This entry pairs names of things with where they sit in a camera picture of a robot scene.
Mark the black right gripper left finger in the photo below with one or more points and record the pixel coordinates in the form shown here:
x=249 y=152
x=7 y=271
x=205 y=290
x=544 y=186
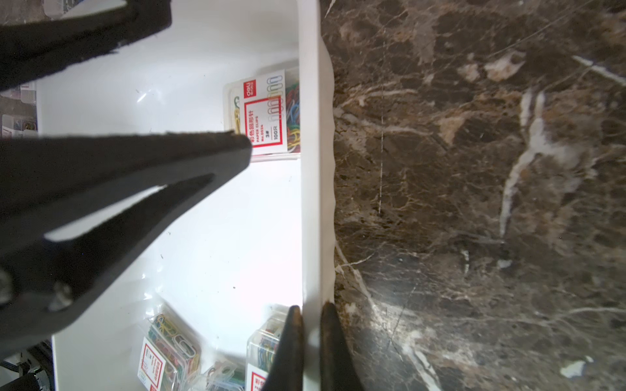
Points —
x=286 y=373

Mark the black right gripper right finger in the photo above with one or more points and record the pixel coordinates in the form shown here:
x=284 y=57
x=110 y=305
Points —
x=337 y=371

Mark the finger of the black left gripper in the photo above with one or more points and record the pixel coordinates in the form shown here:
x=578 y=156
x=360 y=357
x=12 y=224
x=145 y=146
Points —
x=33 y=51
x=76 y=212

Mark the paper clip box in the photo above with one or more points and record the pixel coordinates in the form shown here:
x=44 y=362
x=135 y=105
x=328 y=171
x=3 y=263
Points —
x=224 y=375
x=169 y=354
x=266 y=110
x=261 y=351

